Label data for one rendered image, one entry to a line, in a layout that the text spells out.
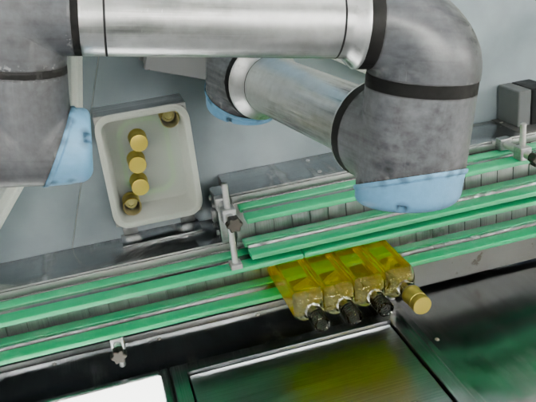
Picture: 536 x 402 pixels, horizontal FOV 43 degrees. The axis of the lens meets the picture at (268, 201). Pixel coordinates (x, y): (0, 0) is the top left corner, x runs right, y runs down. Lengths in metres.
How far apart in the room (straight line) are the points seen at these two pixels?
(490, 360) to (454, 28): 0.80
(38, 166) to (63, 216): 0.76
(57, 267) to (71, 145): 0.74
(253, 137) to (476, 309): 0.58
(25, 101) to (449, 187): 0.42
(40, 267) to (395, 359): 0.69
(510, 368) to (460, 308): 0.21
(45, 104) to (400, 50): 0.33
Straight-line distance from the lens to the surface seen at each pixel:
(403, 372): 1.26
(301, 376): 1.26
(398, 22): 0.66
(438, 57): 0.68
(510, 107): 1.58
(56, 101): 0.66
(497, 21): 1.59
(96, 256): 1.38
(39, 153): 0.66
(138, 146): 1.31
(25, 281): 1.36
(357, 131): 0.74
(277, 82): 0.92
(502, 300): 1.53
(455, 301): 1.52
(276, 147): 1.43
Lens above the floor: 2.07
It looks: 64 degrees down
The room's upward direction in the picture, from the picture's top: 143 degrees clockwise
